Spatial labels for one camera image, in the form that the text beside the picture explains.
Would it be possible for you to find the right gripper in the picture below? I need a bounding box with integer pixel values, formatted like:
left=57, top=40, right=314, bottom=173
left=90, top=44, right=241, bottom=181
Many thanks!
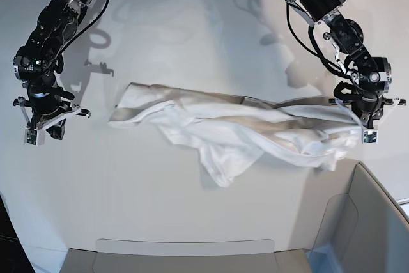
left=13, top=82, right=91, bottom=139

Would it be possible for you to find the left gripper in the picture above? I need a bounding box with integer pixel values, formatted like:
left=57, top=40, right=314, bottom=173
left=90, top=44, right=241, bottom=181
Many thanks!
left=328, top=93, right=406, bottom=140

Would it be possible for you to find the white printed t-shirt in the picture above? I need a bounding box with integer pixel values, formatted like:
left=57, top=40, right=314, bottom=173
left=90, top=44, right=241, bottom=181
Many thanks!
left=109, top=83, right=362, bottom=187

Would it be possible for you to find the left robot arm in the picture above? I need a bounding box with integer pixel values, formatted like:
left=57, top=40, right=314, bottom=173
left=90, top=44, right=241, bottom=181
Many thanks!
left=285, top=0, right=406, bottom=143

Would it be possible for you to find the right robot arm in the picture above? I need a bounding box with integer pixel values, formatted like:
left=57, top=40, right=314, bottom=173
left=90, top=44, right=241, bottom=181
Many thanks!
left=13, top=0, right=92, bottom=146

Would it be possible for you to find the grey box at right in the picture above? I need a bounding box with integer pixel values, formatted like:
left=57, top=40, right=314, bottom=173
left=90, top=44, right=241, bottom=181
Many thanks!
left=307, top=163, right=408, bottom=272

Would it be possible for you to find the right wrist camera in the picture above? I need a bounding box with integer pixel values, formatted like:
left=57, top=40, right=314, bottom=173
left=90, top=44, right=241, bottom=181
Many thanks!
left=24, top=127, right=45, bottom=146

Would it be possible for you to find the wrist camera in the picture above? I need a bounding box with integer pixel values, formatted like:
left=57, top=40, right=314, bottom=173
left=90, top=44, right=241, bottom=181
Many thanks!
left=24, top=127, right=45, bottom=146
left=362, top=129, right=378, bottom=144

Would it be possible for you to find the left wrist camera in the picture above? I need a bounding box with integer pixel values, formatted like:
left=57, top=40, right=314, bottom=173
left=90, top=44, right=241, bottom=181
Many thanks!
left=362, top=129, right=378, bottom=144

